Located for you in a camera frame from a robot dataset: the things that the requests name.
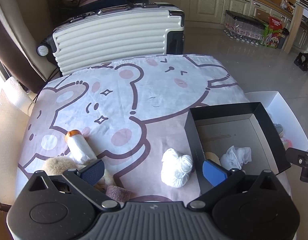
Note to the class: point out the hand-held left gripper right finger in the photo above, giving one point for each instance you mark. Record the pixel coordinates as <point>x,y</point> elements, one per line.
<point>213,174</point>

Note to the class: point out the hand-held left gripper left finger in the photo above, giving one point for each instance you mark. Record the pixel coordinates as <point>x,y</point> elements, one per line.
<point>94,172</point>

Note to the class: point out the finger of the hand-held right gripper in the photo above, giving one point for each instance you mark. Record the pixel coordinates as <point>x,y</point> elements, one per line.
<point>300,156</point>

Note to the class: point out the beige round disc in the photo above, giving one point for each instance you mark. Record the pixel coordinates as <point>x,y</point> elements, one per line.
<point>213,156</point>

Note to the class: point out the white mesh cloth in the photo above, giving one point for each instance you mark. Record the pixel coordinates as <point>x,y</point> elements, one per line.
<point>235,157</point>

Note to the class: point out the white bag roll orange cap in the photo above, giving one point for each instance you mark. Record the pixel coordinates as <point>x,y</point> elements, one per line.
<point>81,147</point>

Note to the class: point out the beige plush toy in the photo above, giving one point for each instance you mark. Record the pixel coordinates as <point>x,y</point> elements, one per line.
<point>59,165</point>

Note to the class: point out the white yarn ball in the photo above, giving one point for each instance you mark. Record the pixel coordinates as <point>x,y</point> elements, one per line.
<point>175,167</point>

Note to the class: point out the black cardboard box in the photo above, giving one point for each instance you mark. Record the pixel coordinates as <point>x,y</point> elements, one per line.
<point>193,140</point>

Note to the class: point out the grey knitted piece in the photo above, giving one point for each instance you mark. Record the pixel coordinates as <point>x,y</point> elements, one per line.
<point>280,128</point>

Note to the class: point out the white cardboard box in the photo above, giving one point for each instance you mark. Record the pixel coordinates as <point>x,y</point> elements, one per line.
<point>281,105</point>

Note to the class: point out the black step stool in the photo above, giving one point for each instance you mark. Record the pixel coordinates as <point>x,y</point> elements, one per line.
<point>305,61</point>

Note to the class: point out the bear printed blanket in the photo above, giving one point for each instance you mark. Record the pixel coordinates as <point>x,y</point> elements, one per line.
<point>144,85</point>

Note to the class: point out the black trash bin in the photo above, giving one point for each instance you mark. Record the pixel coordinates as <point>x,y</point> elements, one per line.
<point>283,38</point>

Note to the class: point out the red and green carton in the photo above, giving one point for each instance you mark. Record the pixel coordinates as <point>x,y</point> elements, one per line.
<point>273,35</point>

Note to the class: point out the white ribbed suitcase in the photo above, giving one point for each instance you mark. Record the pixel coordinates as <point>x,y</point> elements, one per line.
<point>106,37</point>

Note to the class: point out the pack of water bottles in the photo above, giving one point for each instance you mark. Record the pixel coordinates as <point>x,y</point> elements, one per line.
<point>243,27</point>

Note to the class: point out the brown curtain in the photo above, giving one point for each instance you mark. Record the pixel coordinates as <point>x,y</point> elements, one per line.
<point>14,55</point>

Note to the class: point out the snack bags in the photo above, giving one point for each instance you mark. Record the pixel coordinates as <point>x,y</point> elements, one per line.
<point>285,3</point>

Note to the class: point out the dark blue seat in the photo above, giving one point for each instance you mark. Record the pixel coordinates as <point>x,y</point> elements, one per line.
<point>106,3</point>

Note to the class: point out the cream kitchen cabinets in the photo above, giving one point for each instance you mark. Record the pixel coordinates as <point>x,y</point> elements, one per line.
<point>208,2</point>

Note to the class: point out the wooden post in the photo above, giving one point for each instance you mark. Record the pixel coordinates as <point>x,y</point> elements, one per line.
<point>295,30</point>

